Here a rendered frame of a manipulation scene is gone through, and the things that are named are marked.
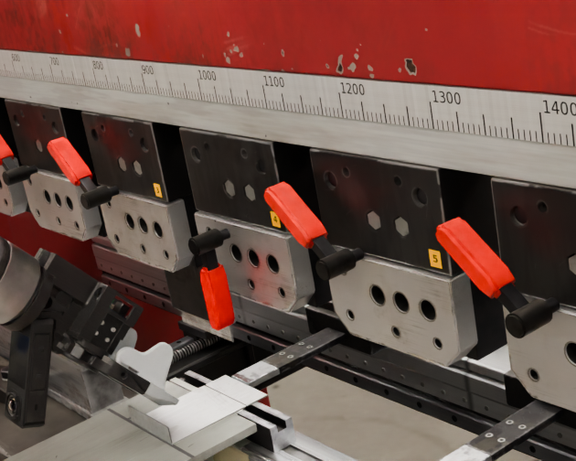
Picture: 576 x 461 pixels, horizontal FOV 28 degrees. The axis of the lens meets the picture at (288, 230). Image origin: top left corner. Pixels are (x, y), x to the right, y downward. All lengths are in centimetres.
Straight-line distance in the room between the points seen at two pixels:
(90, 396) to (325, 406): 185
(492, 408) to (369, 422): 195
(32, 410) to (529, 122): 62
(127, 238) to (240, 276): 21
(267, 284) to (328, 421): 227
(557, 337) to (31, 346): 55
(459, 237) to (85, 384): 90
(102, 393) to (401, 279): 79
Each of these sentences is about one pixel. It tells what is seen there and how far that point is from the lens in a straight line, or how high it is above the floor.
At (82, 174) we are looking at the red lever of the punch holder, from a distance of 126.
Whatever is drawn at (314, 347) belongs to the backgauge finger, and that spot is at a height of 100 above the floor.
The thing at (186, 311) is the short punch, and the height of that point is 110.
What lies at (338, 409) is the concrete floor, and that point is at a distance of 337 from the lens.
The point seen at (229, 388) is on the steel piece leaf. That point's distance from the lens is 133.
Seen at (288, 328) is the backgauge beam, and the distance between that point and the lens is 160.
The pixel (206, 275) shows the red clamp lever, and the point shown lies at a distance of 108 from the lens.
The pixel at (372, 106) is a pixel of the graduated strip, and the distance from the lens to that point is 87.
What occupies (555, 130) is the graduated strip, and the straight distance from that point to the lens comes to 75.
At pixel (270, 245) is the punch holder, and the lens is 104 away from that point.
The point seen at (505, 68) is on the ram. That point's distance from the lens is 77.
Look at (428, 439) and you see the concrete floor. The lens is 316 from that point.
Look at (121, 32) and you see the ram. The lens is 116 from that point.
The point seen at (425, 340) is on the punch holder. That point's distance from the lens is 91.
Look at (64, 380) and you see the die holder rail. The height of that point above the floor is 92.
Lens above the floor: 159
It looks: 19 degrees down
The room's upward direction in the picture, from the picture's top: 10 degrees counter-clockwise
